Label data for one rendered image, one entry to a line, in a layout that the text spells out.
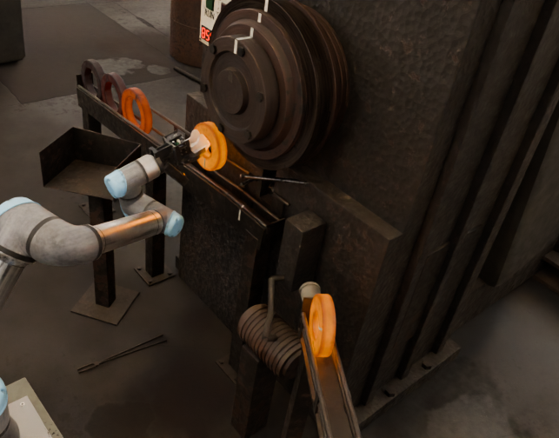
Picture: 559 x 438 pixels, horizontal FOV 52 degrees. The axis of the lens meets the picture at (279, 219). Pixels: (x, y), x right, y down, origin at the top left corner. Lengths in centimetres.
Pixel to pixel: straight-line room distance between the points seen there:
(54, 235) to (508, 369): 187
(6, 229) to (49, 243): 12
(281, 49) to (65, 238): 69
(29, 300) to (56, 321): 17
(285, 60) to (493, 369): 163
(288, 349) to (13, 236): 77
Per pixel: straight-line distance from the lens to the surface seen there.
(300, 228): 160
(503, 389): 253
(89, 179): 211
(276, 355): 165
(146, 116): 224
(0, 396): 156
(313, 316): 149
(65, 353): 232
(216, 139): 181
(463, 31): 134
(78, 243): 147
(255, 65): 145
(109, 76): 245
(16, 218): 151
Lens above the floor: 175
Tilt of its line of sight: 36 degrees down
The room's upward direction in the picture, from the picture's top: 10 degrees clockwise
